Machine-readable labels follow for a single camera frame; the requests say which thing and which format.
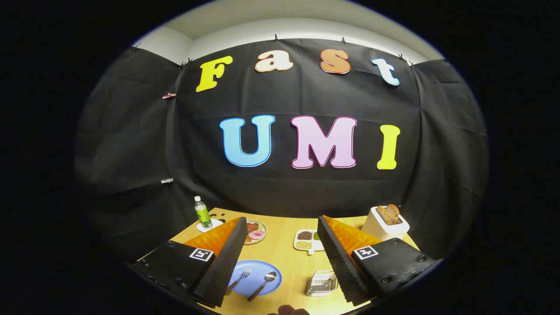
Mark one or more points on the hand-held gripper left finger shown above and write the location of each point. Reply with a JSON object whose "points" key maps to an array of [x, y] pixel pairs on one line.
{"points": [[227, 258]]}

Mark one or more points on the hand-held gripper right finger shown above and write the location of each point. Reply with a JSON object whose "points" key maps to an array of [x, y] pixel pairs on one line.
{"points": [[339, 258]]}

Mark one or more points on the blue plate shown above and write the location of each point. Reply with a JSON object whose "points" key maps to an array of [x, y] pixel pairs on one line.
{"points": [[259, 268]]}

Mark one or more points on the white square coaster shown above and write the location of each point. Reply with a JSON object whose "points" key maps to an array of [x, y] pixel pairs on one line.
{"points": [[202, 229]]}

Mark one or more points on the round plate of toy food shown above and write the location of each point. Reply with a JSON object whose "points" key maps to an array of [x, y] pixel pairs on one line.
{"points": [[258, 234]]}

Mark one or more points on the white divided tray of beans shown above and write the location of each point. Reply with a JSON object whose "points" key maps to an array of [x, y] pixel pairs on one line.
{"points": [[304, 240]]}

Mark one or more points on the green drink bottle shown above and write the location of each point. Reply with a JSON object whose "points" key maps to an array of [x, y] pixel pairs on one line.
{"points": [[203, 216]]}

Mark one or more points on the white toaster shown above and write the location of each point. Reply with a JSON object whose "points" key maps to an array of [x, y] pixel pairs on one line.
{"points": [[380, 228]]}

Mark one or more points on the toast slice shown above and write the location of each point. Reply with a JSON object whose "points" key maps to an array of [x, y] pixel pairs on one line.
{"points": [[383, 215], [394, 211]]}

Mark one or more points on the pink cloth clip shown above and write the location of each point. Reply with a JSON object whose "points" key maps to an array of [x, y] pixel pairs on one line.
{"points": [[169, 95]]}

